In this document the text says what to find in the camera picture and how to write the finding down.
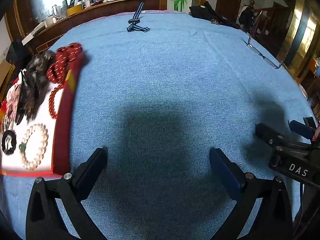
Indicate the wooden counter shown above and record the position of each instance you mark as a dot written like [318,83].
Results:
[100,10]

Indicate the red polka dot scrunchie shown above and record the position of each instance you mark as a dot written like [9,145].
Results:
[63,60]

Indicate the thin frame eyeglasses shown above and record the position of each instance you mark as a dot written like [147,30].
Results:
[255,50]

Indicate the red plaid scrunchie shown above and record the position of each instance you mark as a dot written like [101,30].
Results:
[12,100]

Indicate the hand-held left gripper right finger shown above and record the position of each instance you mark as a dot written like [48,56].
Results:
[225,175]

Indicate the dark clothes on post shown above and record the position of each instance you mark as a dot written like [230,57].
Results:
[246,17]

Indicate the dark sequined scrunchie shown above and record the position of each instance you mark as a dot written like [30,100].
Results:
[28,97]

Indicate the clear glass pitcher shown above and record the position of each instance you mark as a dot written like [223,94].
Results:
[57,12]

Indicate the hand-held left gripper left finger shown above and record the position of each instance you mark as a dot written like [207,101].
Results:
[92,166]

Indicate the black grey lace scrunchie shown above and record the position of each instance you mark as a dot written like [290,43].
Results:
[40,62]

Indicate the black cloth bag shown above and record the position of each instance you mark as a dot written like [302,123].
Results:
[207,12]

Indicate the white flat box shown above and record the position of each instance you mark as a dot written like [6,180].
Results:
[33,33]

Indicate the wooden stair railing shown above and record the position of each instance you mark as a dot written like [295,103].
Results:
[272,22]

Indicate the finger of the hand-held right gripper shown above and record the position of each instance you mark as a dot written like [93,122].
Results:
[267,132]
[300,128]

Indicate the yellow container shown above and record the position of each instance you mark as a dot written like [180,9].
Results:
[74,10]

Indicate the metal key bunch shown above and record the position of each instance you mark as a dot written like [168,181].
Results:
[215,22]

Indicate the red jewelry box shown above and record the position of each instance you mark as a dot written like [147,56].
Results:
[37,140]

